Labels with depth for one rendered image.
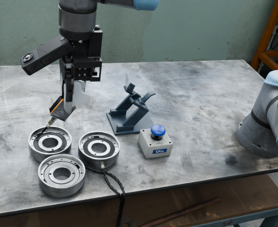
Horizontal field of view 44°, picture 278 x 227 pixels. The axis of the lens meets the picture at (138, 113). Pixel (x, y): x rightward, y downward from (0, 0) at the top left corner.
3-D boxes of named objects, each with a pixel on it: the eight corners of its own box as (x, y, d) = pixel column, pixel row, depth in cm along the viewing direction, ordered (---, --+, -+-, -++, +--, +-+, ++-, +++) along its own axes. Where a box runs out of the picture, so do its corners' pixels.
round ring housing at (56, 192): (52, 207, 74) (52, 195, 72) (30, 176, 80) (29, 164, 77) (93, 187, 80) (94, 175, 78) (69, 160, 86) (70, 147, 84)
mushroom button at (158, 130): (150, 147, 91) (154, 133, 88) (145, 138, 93) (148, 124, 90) (164, 146, 92) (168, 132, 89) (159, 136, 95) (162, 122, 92)
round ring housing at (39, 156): (20, 151, 86) (18, 138, 83) (51, 132, 93) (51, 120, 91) (48, 172, 82) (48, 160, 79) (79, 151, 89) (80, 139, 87)
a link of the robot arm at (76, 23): (61, 14, 64) (55, -2, 70) (61, 36, 67) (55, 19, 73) (100, 15, 67) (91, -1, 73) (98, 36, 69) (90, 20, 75)
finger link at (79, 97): (90, 118, 81) (92, 83, 77) (65, 120, 79) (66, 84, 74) (88, 111, 84) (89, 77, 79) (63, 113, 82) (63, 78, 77)
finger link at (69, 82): (73, 104, 76) (74, 68, 72) (66, 105, 76) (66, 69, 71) (70, 94, 80) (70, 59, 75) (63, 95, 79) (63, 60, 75)
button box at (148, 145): (146, 159, 90) (149, 146, 87) (137, 141, 96) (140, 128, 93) (173, 156, 93) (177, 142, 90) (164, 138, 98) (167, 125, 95)
